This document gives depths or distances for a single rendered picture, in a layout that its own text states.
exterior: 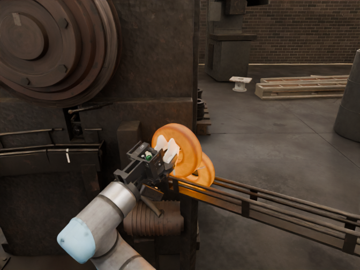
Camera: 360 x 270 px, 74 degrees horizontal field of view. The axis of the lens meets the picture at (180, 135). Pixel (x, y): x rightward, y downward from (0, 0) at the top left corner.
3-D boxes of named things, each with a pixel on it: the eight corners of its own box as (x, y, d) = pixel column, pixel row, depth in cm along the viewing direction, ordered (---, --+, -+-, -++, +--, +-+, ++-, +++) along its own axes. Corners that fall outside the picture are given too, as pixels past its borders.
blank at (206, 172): (190, 191, 87) (185, 196, 84) (169, 154, 86) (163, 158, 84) (223, 181, 76) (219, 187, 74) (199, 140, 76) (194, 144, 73)
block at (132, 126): (127, 169, 106) (121, 118, 96) (145, 169, 106) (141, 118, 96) (122, 184, 97) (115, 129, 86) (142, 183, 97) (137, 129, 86)
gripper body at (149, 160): (165, 147, 56) (130, 183, 49) (171, 171, 61) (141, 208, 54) (141, 138, 60) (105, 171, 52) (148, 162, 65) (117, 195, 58)
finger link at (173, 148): (185, 129, 63) (164, 151, 57) (187, 146, 66) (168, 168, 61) (175, 127, 64) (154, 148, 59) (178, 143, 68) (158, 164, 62)
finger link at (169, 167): (181, 155, 62) (161, 178, 57) (182, 159, 63) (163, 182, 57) (167, 149, 64) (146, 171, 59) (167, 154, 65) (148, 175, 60)
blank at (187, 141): (155, 119, 71) (148, 123, 68) (201, 126, 62) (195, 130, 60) (160, 166, 76) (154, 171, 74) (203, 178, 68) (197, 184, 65)
